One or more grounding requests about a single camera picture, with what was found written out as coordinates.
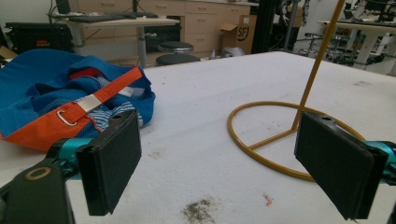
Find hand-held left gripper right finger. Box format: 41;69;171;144
293;111;396;220

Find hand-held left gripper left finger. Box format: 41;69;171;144
46;108;143;217

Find yellow metal stand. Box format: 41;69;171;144
227;0;366;182

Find blue and orange bag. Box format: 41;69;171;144
0;48;156;153

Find black round stool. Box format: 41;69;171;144
155;41;202;67

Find white table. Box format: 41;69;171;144
318;20;396;71

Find light wooden desk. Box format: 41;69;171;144
49;17;181;69

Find black equipment case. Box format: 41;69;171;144
5;21;75;54

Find cardboard box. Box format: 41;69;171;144
219;14;258;56

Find wooden cabinet with drawers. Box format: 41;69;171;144
68;0;260;60

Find black metal post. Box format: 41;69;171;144
251;0;278;54

